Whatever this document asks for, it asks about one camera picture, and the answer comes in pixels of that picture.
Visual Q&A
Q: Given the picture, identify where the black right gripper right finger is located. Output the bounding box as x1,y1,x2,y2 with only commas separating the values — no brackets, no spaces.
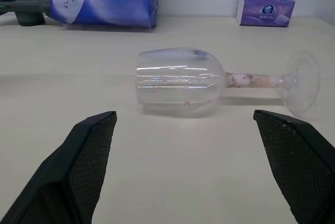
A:
253,109,335,224

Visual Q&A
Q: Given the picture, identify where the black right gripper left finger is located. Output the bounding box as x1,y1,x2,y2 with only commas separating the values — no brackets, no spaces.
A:
0,110,117,224

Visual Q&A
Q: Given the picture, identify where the clear plastic cup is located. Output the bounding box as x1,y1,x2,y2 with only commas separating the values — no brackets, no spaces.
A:
136,47,322,119

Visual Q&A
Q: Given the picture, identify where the small purple tissue box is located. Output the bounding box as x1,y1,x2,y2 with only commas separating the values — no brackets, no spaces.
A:
234,0,296,28

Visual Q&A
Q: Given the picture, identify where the dark grey handheld controller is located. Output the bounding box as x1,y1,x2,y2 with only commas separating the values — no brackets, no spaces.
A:
0,0,52,27

